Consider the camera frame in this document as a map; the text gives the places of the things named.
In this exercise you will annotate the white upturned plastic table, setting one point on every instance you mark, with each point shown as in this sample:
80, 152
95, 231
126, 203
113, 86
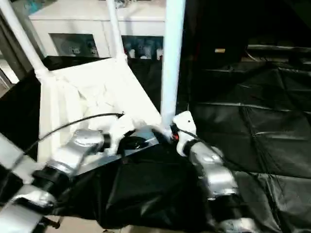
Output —
87, 92

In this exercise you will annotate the black work mat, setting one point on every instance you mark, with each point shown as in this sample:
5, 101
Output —
252, 121

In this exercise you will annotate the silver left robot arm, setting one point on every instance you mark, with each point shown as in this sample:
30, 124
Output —
63, 160

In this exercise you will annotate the white glass-door cabinet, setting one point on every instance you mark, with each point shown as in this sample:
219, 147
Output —
97, 22

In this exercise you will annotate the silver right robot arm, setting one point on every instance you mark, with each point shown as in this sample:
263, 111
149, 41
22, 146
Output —
214, 174

